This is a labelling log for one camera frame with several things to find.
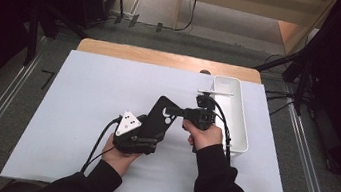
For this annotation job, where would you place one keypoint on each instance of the black floor bracket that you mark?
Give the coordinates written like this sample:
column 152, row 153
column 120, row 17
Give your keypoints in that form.
column 134, row 21
column 118, row 19

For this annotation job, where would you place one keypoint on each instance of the wooden table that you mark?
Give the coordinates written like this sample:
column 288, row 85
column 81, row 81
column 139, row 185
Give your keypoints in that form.
column 163, row 58

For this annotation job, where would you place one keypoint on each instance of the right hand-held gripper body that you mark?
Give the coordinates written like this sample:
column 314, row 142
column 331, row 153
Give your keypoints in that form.
column 202, row 115

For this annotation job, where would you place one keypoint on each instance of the black phone case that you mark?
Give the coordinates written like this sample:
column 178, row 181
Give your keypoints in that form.
column 157, row 117

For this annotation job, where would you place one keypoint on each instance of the person's right hand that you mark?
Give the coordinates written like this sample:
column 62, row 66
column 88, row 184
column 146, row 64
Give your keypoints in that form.
column 206, row 139

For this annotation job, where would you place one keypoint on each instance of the black metal stand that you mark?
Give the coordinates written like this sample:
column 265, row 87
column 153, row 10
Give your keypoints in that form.
column 31, row 39
column 277, row 62

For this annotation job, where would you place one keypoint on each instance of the white table board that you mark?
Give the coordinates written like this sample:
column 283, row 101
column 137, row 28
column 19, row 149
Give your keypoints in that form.
column 93, row 81

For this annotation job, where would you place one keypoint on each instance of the person's left hand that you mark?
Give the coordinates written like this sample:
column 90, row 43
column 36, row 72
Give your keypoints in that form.
column 117, row 159

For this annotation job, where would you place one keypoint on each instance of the white plastic bin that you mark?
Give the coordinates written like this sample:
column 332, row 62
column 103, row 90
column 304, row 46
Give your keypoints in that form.
column 240, row 119

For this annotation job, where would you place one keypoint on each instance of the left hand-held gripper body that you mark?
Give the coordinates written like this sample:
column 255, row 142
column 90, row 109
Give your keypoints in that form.
column 125, row 138

